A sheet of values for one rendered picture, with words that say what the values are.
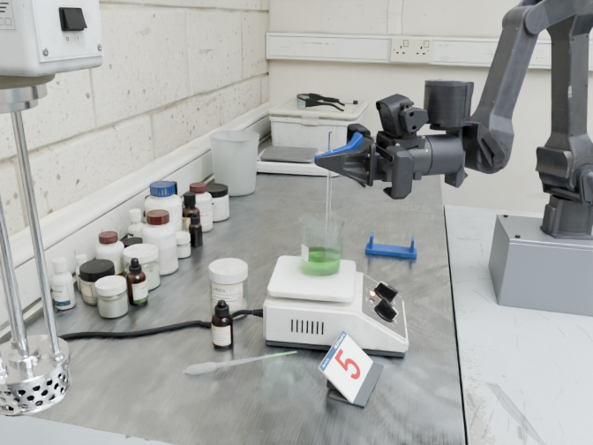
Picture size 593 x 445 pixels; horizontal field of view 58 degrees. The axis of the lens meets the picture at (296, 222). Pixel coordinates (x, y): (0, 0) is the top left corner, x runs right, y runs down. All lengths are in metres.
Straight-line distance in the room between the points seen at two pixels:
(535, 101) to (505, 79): 1.39
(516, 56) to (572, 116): 0.14
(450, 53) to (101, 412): 1.73
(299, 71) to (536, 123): 0.92
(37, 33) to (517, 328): 0.75
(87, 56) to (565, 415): 0.64
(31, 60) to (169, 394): 0.47
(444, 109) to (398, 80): 1.40
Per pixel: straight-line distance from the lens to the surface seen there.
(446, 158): 0.77
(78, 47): 0.38
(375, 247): 1.08
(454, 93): 0.76
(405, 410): 0.69
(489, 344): 0.84
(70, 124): 1.04
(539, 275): 0.94
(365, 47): 2.11
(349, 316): 0.74
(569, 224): 0.95
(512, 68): 0.82
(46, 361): 0.49
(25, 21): 0.35
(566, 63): 0.89
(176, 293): 0.93
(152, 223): 0.97
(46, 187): 0.99
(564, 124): 0.91
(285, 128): 1.84
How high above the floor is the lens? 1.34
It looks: 21 degrees down
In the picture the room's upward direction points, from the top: 1 degrees clockwise
